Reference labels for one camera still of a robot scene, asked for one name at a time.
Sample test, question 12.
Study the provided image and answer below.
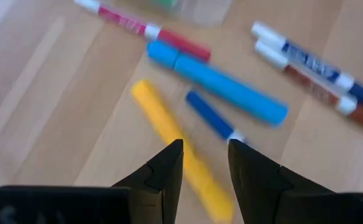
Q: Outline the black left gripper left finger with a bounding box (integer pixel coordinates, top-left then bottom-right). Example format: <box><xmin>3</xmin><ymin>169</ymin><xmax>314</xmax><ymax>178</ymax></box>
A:
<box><xmin>0</xmin><ymin>139</ymin><xmax>185</xmax><ymax>224</ymax></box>

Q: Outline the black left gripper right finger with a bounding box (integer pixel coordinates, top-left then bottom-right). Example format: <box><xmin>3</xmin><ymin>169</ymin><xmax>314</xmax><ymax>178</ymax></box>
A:
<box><xmin>227</xmin><ymin>139</ymin><xmax>363</xmax><ymax>224</ymax></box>

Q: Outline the brown dry-erase marker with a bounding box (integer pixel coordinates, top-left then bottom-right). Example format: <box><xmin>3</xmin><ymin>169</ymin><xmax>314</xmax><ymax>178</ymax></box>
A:
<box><xmin>254</xmin><ymin>40</ymin><xmax>363</xmax><ymax>138</ymax></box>

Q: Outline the blue dry-erase marker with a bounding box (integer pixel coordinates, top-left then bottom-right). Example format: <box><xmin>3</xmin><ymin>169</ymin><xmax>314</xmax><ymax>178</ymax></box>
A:
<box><xmin>251</xmin><ymin>21</ymin><xmax>363</xmax><ymax>114</ymax></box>
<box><xmin>185</xmin><ymin>90</ymin><xmax>247</xmax><ymax>144</ymax></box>

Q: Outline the yellow highlighter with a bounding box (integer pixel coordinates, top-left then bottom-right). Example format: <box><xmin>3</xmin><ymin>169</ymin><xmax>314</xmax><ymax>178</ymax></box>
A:
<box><xmin>131</xmin><ymin>80</ymin><xmax>234</xmax><ymax>223</ymax></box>

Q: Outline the thick blue highlighter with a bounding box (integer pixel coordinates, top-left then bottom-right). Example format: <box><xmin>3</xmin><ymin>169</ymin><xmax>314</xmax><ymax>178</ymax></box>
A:
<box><xmin>146</xmin><ymin>40</ymin><xmax>290</xmax><ymax>128</ymax></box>

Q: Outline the red dry-erase marker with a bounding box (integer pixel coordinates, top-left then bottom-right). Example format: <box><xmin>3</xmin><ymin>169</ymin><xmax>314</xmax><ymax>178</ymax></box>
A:
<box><xmin>74</xmin><ymin>0</ymin><xmax>213</xmax><ymax>62</ymax></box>

